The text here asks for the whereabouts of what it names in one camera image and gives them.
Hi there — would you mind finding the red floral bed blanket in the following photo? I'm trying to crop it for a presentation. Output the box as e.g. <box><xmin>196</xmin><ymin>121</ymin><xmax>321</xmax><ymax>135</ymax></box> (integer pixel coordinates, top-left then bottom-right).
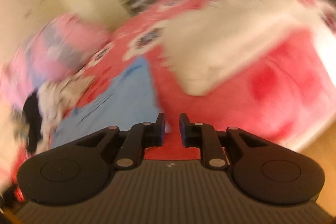
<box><xmin>56</xmin><ymin>0</ymin><xmax>335</xmax><ymax>159</ymax></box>

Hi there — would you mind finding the white fleece garment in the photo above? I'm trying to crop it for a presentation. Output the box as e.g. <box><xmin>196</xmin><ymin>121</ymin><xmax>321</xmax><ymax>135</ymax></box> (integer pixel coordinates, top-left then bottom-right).
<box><xmin>36</xmin><ymin>81</ymin><xmax>67</xmax><ymax>154</ymax></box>

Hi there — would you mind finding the beige knit sweater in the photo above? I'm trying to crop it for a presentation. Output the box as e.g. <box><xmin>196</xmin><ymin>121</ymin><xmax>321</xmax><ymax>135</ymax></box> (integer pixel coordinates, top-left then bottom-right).
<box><xmin>56</xmin><ymin>76</ymin><xmax>95</xmax><ymax>112</ymax></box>

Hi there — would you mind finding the cream folded garment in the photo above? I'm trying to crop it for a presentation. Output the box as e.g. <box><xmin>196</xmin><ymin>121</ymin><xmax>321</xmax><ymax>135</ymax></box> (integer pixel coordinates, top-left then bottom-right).
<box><xmin>160</xmin><ymin>0</ymin><xmax>323</xmax><ymax>96</ymax></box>

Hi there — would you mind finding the light blue t-shirt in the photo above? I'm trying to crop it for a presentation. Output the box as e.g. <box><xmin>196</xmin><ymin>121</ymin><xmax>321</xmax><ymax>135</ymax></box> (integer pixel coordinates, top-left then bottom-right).
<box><xmin>50</xmin><ymin>57</ymin><xmax>162</xmax><ymax>148</ymax></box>

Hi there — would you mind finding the black garment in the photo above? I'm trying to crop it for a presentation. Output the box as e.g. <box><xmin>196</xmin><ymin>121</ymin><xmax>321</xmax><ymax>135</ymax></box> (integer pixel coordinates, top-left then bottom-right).
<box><xmin>23</xmin><ymin>91</ymin><xmax>42</xmax><ymax>154</ymax></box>

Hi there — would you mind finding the pink purple folded quilt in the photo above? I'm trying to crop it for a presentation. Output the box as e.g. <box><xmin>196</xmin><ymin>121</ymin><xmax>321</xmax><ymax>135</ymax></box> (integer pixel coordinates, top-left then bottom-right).
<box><xmin>1</xmin><ymin>14</ymin><xmax>112</xmax><ymax>109</ymax></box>

